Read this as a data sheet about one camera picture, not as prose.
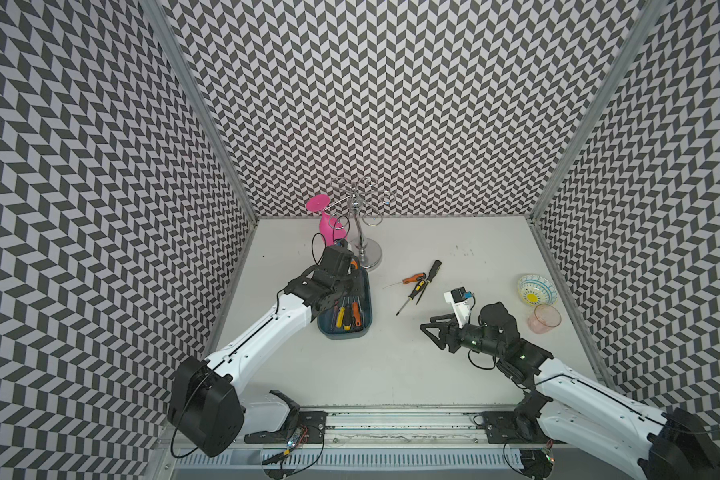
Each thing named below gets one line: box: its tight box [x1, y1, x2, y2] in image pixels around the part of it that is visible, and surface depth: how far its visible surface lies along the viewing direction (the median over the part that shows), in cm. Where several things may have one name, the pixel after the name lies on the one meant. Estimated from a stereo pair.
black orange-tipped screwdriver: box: [343, 297, 352, 331], surface depth 91 cm
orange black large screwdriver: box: [351, 301, 361, 327], surface depth 93 cm
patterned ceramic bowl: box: [517, 274, 558, 308], surface depth 98 cm
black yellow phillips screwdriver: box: [395, 279, 427, 316], surface depth 98 cm
